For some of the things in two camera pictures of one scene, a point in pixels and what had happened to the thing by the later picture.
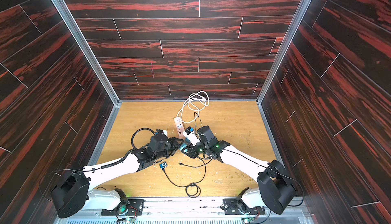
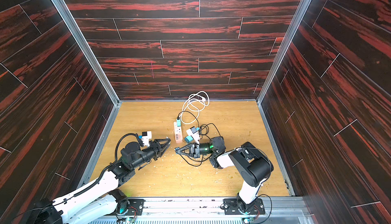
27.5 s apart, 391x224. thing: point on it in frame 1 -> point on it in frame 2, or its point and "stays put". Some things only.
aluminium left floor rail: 96,154 stays put
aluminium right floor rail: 270,134 stays put
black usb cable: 189,186 -> 178,118
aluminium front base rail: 188,211 stays put
